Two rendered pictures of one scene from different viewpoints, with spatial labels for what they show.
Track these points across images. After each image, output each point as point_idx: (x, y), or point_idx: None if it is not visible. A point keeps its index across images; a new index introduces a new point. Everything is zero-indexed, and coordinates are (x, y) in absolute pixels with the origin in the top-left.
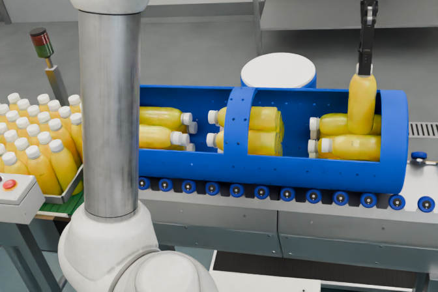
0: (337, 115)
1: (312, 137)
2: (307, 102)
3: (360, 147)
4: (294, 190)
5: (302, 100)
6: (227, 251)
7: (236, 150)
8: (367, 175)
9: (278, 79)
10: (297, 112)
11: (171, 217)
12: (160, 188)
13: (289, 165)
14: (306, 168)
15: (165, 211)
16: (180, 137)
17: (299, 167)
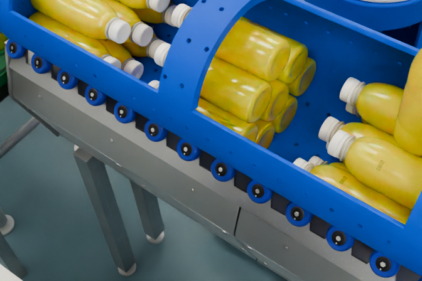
0: (393, 95)
1: (348, 110)
2: (364, 44)
3: (391, 179)
4: (271, 190)
5: (355, 39)
6: (184, 214)
7: (176, 95)
8: (377, 236)
9: None
10: (345, 54)
11: (97, 143)
12: (85, 96)
13: (253, 159)
14: (279, 175)
15: (91, 131)
16: (125, 31)
17: (267, 169)
